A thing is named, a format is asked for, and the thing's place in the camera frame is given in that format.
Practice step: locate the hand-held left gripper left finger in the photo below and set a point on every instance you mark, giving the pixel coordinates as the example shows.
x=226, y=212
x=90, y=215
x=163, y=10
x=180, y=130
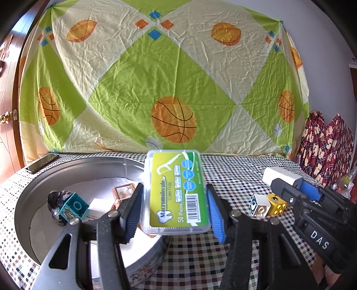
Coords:
x=131, y=214

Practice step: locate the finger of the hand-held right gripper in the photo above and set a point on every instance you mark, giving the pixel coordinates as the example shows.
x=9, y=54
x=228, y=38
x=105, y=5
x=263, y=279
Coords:
x=287, y=192
x=309, y=191

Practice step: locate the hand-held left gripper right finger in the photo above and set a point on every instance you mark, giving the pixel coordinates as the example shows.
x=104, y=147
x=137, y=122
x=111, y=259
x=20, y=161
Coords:
x=216, y=214

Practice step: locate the small white box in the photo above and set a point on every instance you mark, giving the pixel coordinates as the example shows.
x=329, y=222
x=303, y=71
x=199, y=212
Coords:
x=280, y=175

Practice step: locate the small brown picture frame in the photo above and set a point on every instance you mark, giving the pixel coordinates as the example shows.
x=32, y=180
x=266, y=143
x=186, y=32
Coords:
x=124, y=192

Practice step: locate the clear floss pick box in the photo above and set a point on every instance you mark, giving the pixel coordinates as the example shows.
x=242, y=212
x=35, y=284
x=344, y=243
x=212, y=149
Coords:
x=175, y=195

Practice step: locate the blue toy block mouse print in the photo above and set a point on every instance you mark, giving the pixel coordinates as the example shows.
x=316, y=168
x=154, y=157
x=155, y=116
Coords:
x=76, y=207

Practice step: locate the round metal tin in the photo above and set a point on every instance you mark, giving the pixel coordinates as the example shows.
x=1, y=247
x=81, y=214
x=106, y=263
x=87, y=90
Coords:
x=55, y=251

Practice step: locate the person's right forearm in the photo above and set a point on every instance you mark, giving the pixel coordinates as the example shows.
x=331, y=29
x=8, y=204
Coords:
x=325, y=274

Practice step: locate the yellow toy block with face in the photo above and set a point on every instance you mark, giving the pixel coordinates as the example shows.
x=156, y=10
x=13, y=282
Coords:
x=277, y=205

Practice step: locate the white toy block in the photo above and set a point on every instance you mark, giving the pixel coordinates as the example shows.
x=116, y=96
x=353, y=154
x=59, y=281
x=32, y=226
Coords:
x=259, y=207

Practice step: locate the clear plastic bag with smiley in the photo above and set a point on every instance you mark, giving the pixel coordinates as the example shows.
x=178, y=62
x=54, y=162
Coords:
x=345, y=181

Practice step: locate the red plaid bear print cloth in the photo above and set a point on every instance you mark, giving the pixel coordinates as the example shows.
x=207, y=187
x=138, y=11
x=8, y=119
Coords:
x=326, y=145

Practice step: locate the black glittery ornament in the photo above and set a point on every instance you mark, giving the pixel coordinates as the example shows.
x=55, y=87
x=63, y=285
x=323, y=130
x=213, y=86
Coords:
x=55, y=199

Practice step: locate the black smartphone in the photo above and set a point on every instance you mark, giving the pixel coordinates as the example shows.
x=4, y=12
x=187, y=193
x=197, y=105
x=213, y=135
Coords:
x=41, y=163

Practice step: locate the basketball print bed sheet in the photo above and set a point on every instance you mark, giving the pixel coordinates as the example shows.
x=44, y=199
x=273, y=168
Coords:
x=167, y=69

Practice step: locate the wooden door with brass knob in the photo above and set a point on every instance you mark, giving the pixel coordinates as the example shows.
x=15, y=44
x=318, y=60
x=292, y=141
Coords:
x=8, y=97

